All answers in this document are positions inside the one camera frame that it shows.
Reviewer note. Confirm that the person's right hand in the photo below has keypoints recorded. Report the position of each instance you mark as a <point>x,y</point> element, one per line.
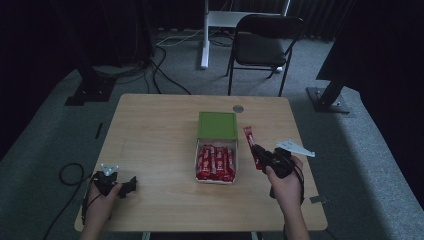
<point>285,188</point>

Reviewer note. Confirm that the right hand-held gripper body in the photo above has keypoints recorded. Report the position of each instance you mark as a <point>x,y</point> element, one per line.
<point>283,160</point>

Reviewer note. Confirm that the black stand with base plate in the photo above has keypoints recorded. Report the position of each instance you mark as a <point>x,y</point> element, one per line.
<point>90,90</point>

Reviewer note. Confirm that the black slanted stand with base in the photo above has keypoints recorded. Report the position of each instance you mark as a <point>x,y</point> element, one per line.
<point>328,98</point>

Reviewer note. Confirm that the black folding chair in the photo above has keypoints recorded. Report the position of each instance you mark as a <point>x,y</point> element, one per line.
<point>261,50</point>

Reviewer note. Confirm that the person's left hand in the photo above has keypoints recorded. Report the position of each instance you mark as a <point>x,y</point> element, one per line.
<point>100,206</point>

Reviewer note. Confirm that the dark curtain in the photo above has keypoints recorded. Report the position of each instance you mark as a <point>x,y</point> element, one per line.
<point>310,18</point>

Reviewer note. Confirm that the grey round table grommet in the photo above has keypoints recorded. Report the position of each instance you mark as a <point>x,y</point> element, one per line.
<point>238,108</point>

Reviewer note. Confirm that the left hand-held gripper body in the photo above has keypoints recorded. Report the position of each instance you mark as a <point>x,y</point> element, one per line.
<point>106,181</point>

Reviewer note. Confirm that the small black strip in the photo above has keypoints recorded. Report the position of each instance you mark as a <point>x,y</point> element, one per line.
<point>99,130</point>

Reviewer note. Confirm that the white box with green lid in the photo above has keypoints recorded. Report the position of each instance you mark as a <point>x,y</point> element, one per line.
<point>217,126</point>

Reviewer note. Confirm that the red snack packet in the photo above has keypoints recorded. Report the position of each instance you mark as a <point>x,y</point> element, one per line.
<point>219,164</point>
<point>211,163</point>
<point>225,164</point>
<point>249,136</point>
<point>203,162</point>

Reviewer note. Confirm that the grey tape patch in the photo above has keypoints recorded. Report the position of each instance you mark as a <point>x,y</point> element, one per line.
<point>318,199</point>

